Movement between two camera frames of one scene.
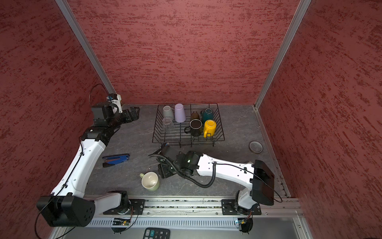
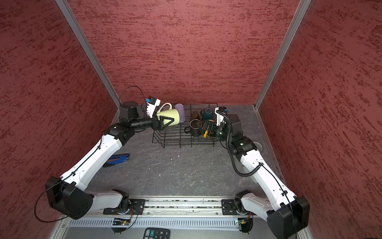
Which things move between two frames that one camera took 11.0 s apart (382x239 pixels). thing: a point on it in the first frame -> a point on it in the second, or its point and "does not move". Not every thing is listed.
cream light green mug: x=149 y=180 -> x=172 y=113
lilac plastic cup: x=180 y=116 does not move
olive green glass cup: x=195 y=115 does not move
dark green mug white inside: x=207 y=114 does not move
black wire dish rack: x=186 y=124 does not move
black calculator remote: x=152 y=233 does not move
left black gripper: x=135 y=115 -> x=157 y=126
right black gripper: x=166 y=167 -> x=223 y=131
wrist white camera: x=115 y=98 -> x=151 y=103
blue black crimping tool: x=111 y=160 does not move
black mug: x=195 y=128 does not move
